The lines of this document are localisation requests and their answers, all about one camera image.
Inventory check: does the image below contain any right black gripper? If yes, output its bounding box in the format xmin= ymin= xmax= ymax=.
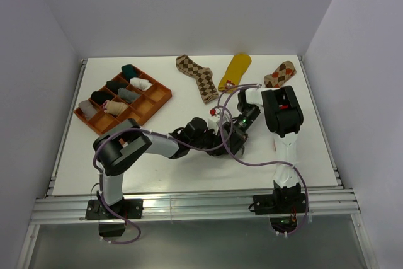
xmin=225 ymin=105 xmax=261 ymax=156

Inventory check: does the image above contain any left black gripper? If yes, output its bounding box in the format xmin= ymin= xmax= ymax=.
xmin=189 ymin=127 xmax=229 ymax=157

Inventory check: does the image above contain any grey sock with black stripes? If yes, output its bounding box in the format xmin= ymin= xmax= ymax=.
xmin=235 ymin=146 xmax=246 ymax=158

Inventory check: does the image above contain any taupe sock with red cuff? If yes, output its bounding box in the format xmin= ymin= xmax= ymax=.
xmin=79 ymin=100 xmax=99 ymax=121

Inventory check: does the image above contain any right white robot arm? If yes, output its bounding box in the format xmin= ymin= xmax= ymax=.
xmin=237 ymin=86 xmax=304 ymax=212

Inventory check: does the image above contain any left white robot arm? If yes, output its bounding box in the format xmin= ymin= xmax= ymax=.
xmin=93 ymin=117 xmax=223 ymax=218

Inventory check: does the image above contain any brown argyle sock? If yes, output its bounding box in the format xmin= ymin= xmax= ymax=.
xmin=176 ymin=55 xmax=219 ymax=104

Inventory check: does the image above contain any orange compartment tray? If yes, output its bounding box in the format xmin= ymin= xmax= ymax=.
xmin=74 ymin=64 xmax=172 ymax=135

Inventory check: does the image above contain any yellow sock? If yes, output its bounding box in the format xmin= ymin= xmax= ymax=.
xmin=218 ymin=54 xmax=252 ymax=92

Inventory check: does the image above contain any orange argyle sock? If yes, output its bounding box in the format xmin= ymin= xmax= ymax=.
xmin=264 ymin=61 xmax=297 ymax=88

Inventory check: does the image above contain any white rolled sock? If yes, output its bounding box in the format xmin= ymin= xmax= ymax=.
xmin=130 ymin=77 xmax=152 ymax=91

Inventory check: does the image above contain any grey rolled sock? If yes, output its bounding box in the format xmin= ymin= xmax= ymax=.
xmin=118 ymin=88 xmax=140 ymax=103

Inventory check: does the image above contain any beige pink rolled sock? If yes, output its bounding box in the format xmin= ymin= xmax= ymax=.
xmin=101 ymin=100 xmax=128 ymax=117

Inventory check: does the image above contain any dark green rolled sock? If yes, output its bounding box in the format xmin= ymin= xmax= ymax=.
xmin=121 ymin=64 xmax=138 ymax=81

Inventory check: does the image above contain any black rolled sock upper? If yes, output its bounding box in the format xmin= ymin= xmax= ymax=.
xmin=106 ymin=81 xmax=128 ymax=94

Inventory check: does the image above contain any black rolled sock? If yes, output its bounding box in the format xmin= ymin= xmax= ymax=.
xmin=91 ymin=91 xmax=114 ymax=105
xmin=106 ymin=81 xmax=128 ymax=94

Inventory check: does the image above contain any black rolled sock lower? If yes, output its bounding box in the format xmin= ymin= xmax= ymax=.
xmin=91 ymin=91 xmax=114 ymax=105

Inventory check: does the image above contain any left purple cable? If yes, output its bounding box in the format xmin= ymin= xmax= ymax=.
xmin=93 ymin=91 xmax=240 ymax=245

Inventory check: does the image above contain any purple cable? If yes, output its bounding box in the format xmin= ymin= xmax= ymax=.
xmin=215 ymin=83 xmax=311 ymax=238
xmin=93 ymin=91 xmax=240 ymax=245

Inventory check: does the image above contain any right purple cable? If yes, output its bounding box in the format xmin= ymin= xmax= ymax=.
xmin=215 ymin=83 xmax=311 ymax=238

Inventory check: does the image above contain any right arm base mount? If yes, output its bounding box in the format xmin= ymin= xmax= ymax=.
xmin=249 ymin=194 xmax=309 ymax=215

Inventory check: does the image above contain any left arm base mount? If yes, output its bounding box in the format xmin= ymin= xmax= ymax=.
xmin=85 ymin=199 xmax=143 ymax=220

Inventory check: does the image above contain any black box under rail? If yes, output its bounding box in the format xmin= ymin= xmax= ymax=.
xmin=98 ymin=223 xmax=126 ymax=238

